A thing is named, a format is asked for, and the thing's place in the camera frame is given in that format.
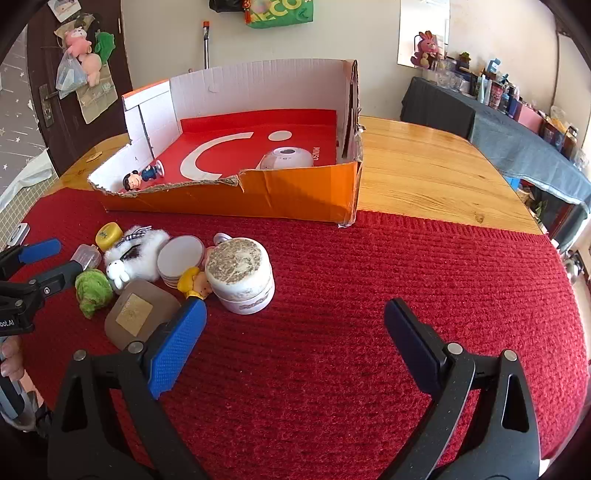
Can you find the beige hanging pouch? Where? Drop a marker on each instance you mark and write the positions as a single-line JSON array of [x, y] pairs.
[[99, 99]]

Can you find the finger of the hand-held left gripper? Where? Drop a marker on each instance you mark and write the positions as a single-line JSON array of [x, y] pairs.
[[53, 277], [41, 249]]

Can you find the small wooden tag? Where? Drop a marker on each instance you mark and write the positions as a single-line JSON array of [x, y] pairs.
[[94, 155]]

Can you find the green plush toy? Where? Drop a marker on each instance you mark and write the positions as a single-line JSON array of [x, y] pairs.
[[104, 44]]

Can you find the small yellow jar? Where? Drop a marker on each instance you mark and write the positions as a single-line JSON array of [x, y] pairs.
[[108, 235]]

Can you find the green tote bag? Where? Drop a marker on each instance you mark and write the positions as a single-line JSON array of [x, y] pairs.
[[281, 11]]

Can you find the dark hanging bag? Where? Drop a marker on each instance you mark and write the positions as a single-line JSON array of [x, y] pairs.
[[226, 5]]

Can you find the clear plastic box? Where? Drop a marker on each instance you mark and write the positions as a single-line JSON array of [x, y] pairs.
[[87, 254]]

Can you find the green plush cabbage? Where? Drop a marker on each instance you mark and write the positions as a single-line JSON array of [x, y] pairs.
[[94, 290]]

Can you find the clear plastic bag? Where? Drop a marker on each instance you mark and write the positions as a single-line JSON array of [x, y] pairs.
[[69, 74]]

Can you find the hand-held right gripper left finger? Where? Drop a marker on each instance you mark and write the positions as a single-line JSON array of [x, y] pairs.
[[178, 344]]

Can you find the white fluffy sheep toy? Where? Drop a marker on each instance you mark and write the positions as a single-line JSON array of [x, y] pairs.
[[143, 251]]

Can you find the pink rabbit plush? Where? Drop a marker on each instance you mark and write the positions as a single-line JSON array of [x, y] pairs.
[[425, 48]]

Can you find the orange cardboard box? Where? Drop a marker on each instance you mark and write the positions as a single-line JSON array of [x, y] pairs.
[[277, 198]]

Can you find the dark brown door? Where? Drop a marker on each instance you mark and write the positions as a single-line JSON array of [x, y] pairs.
[[46, 60]]

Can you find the row of bottles and jars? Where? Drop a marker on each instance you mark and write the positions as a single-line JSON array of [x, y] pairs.
[[496, 92]]

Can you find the white round lid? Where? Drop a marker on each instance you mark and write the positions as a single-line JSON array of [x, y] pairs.
[[180, 256]]

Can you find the person's left hand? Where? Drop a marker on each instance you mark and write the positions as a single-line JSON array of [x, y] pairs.
[[10, 357]]

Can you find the brown square case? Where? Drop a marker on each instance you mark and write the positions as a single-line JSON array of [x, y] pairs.
[[138, 314]]

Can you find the red knitted mat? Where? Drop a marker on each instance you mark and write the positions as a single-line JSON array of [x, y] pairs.
[[323, 300]]

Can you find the yellow and pink figurine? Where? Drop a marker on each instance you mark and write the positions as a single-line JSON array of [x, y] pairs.
[[191, 282]]

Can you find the pink oval case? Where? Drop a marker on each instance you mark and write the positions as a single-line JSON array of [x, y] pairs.
[[286, 159]]

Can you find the side table with dark cloth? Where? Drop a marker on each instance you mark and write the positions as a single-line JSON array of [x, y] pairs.
[[508, 134]]

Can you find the pink plush toy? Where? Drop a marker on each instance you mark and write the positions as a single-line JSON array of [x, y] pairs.
[[76, 41], [92, 67]]

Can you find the grey star print curtain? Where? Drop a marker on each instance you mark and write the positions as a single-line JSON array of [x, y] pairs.
[[18, 115]]

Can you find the small white device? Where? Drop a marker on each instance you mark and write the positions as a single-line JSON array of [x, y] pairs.
[[18, 232]]

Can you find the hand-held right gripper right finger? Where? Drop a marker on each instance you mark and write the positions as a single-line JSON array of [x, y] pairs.
[[415, 344]]

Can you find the dark-haired boy figurine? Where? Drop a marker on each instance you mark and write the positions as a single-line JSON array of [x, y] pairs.
[[136, 181]]

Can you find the white jar speckled lid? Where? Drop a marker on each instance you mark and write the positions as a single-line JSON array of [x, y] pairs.
[[240, 277]]

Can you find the white cloth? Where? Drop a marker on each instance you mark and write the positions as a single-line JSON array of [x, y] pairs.
[[23, 177]]

